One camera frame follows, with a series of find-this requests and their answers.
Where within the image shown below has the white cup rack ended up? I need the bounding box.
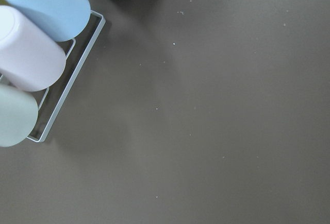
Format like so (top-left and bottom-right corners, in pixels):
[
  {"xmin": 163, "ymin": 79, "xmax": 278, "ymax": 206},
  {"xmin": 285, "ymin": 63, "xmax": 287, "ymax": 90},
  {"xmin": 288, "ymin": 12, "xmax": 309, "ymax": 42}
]
[{"xmin": 26, "ymin": 10, "xmax": 106, "ymax": 143}]

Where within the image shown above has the pink cup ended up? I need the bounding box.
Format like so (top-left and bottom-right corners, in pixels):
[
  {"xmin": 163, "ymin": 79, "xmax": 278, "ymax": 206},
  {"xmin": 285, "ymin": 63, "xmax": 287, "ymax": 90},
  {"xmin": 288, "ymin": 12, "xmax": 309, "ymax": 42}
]
[{"xmin": 1, "ymin": 5, "xmax": 66, "ymax": 92}]

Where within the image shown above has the white cup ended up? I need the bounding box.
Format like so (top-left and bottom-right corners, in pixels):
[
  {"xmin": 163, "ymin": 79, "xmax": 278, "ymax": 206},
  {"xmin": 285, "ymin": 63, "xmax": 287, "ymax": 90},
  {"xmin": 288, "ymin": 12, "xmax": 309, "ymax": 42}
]
[{"xmin": 1, "ymin": 84, "xmax": 38, "ymax": 147}]

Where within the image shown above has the blue cup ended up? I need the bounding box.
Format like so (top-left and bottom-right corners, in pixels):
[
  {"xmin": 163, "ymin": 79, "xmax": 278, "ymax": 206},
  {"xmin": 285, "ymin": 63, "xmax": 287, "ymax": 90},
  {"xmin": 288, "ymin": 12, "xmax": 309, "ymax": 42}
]
[{"xmin": 5, "ymin": 0, "xmax": 91, "ymax": 42}]

